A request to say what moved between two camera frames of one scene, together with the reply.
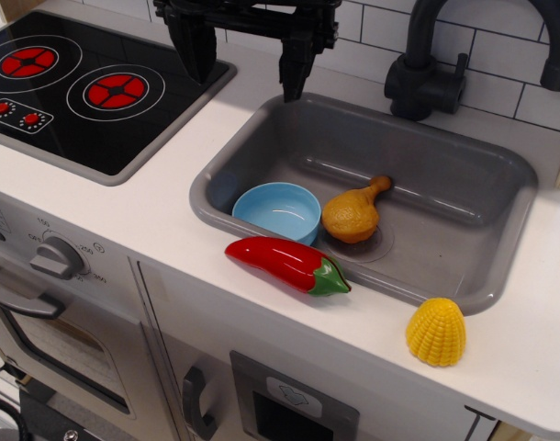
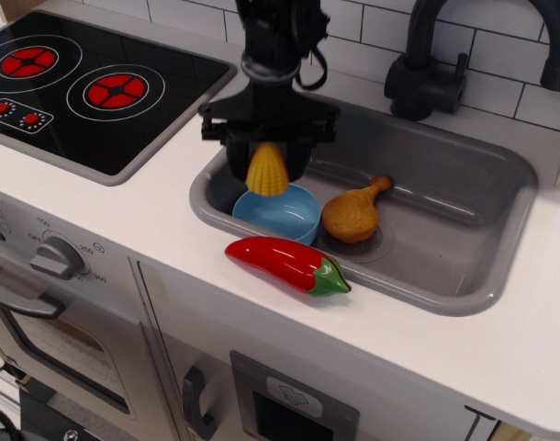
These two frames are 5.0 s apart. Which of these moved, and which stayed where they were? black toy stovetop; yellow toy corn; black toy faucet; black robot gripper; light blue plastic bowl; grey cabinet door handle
Moved: black robot gripper; yellow toy corn
Stayed: black toy stovetop; grey cabinet door handle; light blue plastic bowl; black toy faucet
